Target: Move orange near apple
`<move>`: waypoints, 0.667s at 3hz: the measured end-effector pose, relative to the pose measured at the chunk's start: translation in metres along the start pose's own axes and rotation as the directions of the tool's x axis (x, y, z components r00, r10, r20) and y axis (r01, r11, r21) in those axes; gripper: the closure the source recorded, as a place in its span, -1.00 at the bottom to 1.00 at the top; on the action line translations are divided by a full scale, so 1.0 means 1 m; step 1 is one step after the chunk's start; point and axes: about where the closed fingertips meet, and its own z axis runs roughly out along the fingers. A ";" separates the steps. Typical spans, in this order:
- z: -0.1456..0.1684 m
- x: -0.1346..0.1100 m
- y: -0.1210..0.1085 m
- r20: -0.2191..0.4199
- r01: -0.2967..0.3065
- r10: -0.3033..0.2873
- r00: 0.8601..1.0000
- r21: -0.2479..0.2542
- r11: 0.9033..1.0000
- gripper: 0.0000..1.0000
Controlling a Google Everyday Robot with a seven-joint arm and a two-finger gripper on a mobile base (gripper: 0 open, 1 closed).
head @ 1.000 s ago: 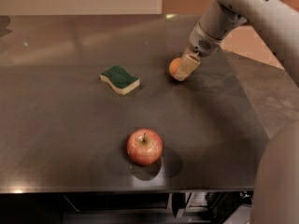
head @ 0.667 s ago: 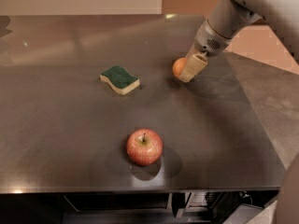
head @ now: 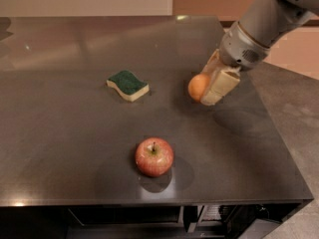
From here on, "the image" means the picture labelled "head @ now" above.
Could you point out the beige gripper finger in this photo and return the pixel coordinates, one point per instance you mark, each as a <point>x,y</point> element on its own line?
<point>213,64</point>
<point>221,83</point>

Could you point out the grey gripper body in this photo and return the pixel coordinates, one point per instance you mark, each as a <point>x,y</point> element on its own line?
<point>239,47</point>

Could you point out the orange fruit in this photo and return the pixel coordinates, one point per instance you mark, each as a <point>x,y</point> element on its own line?
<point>197,85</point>

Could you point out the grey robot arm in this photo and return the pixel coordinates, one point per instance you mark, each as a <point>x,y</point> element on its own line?
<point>266,21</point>

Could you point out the red apple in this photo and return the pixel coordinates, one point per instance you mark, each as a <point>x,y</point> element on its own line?
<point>154,157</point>

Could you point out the green and yellow sponge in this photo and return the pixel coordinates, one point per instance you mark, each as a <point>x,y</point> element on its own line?
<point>127,85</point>

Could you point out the dark cabinet under counter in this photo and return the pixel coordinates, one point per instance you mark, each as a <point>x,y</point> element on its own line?
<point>212,221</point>

